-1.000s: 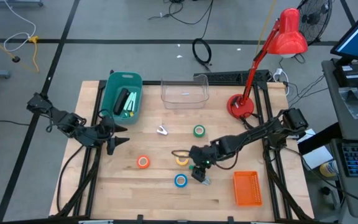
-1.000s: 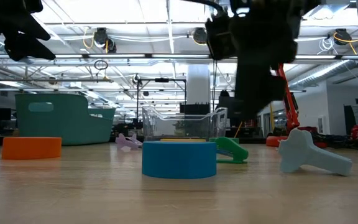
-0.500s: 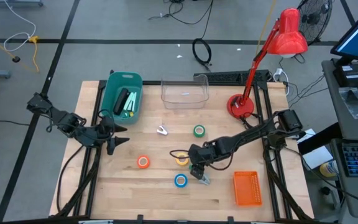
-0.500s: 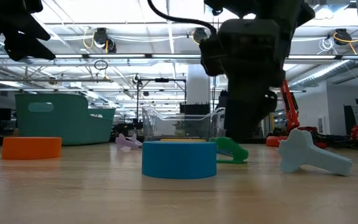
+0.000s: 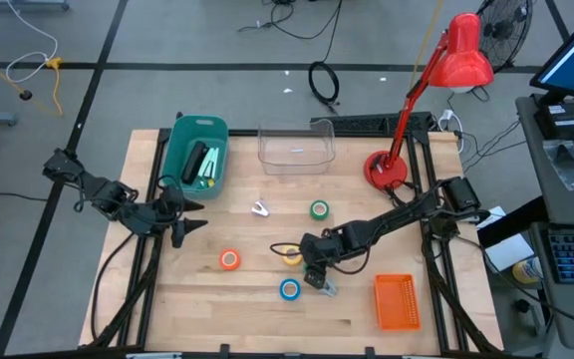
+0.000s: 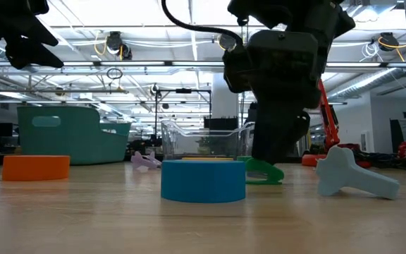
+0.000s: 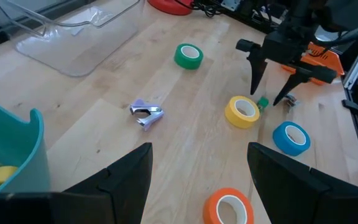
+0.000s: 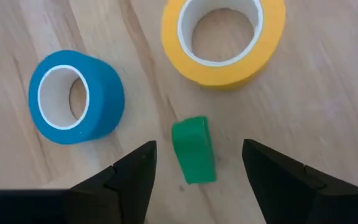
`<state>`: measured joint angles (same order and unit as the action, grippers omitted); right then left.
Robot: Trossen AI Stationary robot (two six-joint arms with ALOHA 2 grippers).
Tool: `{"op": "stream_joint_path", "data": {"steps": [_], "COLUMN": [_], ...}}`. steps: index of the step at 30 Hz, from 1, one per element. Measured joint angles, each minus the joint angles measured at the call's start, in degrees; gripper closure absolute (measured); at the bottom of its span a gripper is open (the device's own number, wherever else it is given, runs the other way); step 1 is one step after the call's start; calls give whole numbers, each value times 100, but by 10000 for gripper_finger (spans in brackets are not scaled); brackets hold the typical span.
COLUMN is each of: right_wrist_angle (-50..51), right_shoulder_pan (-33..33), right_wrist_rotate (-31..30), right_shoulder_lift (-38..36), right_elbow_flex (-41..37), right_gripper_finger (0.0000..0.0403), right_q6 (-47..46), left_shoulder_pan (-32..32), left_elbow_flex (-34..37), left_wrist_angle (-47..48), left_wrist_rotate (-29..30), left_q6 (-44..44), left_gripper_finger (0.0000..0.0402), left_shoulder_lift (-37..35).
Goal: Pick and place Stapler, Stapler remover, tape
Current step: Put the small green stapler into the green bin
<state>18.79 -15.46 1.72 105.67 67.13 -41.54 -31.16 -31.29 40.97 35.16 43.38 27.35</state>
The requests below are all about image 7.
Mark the purple staple remover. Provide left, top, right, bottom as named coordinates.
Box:
left=129, top=98, right=165, bottom=132

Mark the small green stapler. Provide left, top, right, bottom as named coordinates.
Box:
left=257, top=96, right=270, bottom=113

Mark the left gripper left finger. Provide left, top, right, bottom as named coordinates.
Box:
left=52, top=142, right=154, bottom=224

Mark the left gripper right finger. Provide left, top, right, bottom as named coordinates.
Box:
left=247, top=142, right=348, bottom=224

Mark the orange tape roll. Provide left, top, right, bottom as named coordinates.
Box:
left=202, top=187, right=255, bottom=224

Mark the teal plastic bin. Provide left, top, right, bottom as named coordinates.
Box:
left=0, top=95, right=51, bottom=194

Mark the green tape roll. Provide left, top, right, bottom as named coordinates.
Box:
left=173, top=43, right=204, bottom=70

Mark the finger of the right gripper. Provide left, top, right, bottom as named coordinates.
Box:
left=247, top=55, right=269, bottom=96
left=272, top=73, right=307, bottom=106

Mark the blue tape roll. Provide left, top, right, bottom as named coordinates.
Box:
left=272, top=121, right=311, bottom=157

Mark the yellow tape roll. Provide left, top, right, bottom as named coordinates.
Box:
left=224, top=95, right=260, bottom=129

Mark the clear plastic bin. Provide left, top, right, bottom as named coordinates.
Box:
left=0, top=0, right=141, bottom=78

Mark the red desk lamp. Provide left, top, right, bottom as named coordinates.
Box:
left=147, top=0, right=195, bottom=16

